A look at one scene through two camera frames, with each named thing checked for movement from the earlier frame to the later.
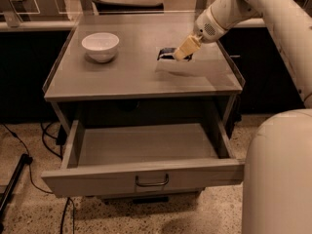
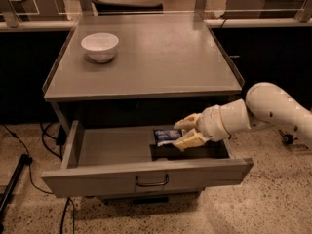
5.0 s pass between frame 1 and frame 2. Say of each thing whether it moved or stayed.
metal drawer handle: stayed
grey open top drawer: stayed
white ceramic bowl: stayed
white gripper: moved
